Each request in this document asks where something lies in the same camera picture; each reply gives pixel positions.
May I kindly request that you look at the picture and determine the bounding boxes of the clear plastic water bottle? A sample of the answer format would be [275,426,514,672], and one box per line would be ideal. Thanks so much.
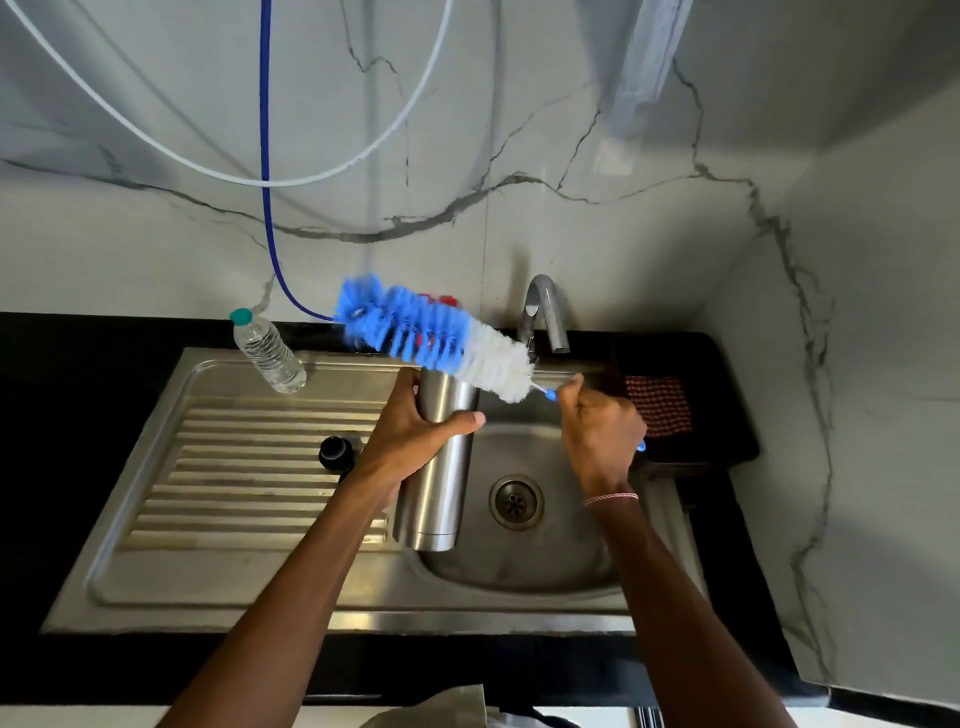
[228,307,309,396]

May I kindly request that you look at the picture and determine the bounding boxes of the person's left hand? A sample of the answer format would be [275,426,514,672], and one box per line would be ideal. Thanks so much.
[351,366,487,513]

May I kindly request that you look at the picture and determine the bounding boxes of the person's right hand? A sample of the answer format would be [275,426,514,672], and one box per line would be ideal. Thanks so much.
[555,373,648,499]

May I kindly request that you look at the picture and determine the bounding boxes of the blue and white bottle brush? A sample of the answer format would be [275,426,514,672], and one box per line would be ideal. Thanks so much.
[333,274,648,454]

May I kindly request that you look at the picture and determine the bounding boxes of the black bottle cap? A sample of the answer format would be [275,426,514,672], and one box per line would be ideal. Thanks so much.
[318,435,358,475]

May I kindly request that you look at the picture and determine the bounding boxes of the white hose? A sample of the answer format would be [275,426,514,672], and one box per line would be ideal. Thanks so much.
[0,0,457,190]

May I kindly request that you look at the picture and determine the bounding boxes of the person's left forearm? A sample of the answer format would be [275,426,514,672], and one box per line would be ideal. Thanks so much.
[156,469,400,728]

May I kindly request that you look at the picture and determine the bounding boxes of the person's grey clothing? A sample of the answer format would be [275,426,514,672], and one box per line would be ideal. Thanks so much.
[358,684,582,728]

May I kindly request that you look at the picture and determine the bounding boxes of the red checkered cloth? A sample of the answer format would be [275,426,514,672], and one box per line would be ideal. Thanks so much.
[624,374,695,439]

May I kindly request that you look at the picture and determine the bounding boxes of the blue hose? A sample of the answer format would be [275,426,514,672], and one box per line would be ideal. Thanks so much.
[258,0,340,324]

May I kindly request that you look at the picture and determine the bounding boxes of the sink drain strainer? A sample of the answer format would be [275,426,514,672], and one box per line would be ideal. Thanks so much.
[489,474,546,532]

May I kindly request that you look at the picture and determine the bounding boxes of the chrome faucet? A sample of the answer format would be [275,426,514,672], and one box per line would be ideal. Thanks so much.
[517,273,571,363]

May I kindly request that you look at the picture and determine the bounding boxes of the person's right forearm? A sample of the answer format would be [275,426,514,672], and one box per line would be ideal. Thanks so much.
[586,490,798,728]

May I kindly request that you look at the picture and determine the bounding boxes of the stainless steel bottle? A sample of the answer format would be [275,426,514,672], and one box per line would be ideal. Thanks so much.
[391,366,481,554]

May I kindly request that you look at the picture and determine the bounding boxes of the stainless steel sink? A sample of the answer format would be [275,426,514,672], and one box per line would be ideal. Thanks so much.
[41,346,710,637]

